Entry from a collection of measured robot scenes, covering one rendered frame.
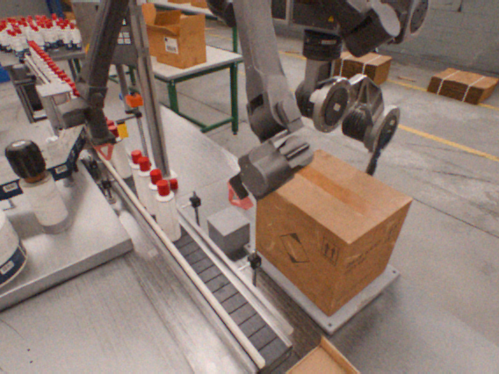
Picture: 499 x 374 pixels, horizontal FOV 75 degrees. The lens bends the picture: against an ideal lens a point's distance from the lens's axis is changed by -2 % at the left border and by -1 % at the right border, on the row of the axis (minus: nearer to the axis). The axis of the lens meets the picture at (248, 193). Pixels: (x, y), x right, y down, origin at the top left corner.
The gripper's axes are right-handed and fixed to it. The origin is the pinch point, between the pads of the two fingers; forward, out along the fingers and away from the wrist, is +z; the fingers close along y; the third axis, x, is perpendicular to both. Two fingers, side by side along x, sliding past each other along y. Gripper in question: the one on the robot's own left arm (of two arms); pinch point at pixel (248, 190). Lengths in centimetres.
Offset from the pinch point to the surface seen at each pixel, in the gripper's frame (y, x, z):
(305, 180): -18.0, 5.5, 2.9
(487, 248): -172, 114, 63
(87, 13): -4, -71, 24
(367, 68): -383, -61, 175
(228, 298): 9.0, 19.6, 21.8
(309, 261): -7.4, 22.2, 6.3
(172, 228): 6.7, -4.2, 34.0
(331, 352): 0.8, 41.9, 8.0
